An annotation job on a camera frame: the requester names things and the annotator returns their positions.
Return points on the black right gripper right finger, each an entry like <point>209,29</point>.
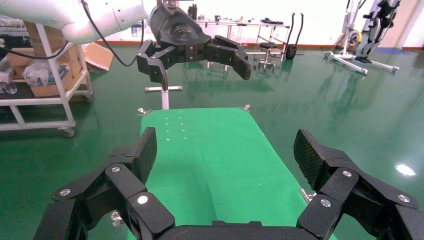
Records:
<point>341,185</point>

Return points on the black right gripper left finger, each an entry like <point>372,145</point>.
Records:
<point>126,185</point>

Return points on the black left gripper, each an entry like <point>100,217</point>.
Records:
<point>179,33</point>

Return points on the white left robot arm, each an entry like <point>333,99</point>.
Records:
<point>66,16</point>

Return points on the flattened cardboard sheet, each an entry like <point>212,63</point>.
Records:
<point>97,56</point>

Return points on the wide brown cardboard box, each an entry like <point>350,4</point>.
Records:
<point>71,61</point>

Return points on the small brown cardboard box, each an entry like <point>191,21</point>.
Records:
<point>53,90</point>

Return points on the tall brown cardboard box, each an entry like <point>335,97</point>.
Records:
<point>49,39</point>

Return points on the silver metal table clamp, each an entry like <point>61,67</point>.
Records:
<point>245,107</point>
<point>306,195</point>
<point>116,218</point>
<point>144,111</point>

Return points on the black bottle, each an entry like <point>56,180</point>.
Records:
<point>193,11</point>

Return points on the clear plastic bucket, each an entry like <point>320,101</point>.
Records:
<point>136,30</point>

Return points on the small black round stool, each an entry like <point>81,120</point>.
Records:
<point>267,46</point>

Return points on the green table cloth with clamps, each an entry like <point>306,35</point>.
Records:
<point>218,159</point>

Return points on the black base with curved tubes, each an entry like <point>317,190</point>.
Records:
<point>291,51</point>

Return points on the white wheeled shelf cart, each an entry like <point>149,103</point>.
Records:
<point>63,96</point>

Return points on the white rolling support stand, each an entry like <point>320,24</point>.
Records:
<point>351,63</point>

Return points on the clear plastic bag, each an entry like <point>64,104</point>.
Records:
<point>38,74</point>

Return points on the clear plastic bottles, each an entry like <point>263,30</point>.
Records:
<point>8,84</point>

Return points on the black white hanging exoskeleton legs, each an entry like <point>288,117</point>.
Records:
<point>376,30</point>

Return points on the white T-shaped stand post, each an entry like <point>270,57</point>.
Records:
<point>164,96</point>

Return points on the white frame work table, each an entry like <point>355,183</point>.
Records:
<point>245,24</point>

